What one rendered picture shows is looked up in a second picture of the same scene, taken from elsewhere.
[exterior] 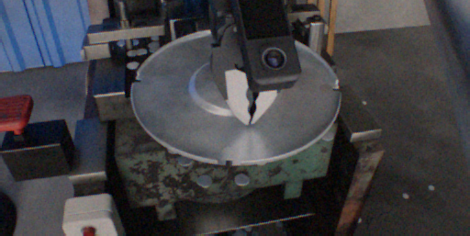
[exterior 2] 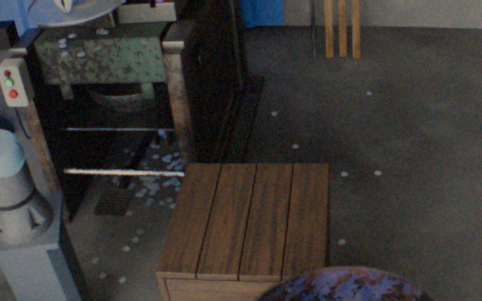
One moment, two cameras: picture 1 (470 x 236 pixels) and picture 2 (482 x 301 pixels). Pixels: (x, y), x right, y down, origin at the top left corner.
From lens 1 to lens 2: 1.35 m
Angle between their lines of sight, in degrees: 20
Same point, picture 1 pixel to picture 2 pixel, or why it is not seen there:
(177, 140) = (36, 17)
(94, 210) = (11, 63)
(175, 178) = (67, 64)
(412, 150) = (387, 140)
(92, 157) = (24, 43)
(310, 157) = (149, 62)
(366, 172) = (174, 71)
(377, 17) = (447, 12)
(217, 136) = (51, 16)
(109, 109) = not seen: hidden behind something
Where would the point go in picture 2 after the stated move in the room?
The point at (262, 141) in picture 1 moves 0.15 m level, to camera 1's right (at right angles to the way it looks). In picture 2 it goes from (67, 19) to (116, 21)
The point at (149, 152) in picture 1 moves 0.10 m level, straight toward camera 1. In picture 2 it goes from (50, 42) to (39, 59)
